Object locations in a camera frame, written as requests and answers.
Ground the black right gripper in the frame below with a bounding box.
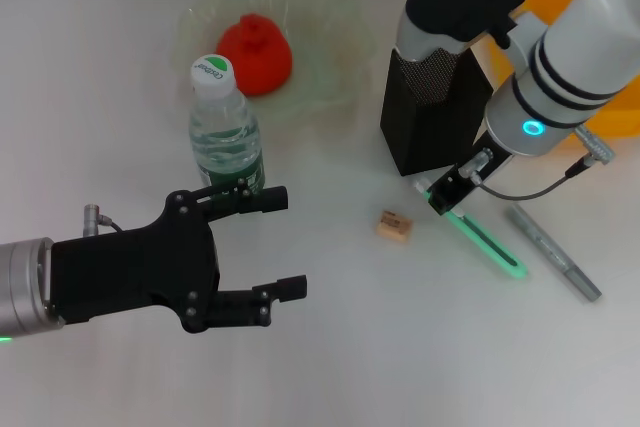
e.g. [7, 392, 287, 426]
[428, 131, 516, 217]

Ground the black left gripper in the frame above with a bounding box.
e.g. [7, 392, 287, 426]
[49, 184, 309, 335]

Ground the beige eraser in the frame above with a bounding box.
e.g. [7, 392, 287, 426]
[375, 209, 415, 246]

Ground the green utility knife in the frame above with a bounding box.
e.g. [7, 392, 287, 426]
[413, 179, 529, 282]

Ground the grey marker pen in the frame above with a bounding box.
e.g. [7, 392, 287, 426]
[507, 204, 603, 303]

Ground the clear green-label water bottle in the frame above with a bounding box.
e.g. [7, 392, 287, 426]
[188, 54, 266, 198]

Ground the red round fruit toy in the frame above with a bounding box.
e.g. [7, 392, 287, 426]
[214, 15, 294, 97]

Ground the black mesh pen holder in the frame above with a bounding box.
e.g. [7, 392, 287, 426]
[378, 44, 495, 178]

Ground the pale green glass fruit bowl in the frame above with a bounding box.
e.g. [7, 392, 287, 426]
[174, 0, 376, 122]

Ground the right arm cable with connector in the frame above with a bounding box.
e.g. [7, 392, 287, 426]
[459, 125, 617, 199]

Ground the arm cable with connector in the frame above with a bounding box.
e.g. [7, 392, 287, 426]
[82, 203, 125, 238]
[459, 125, 617, 199]

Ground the left arm cable with connector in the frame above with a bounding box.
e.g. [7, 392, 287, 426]
[82, 203, 125, 238]

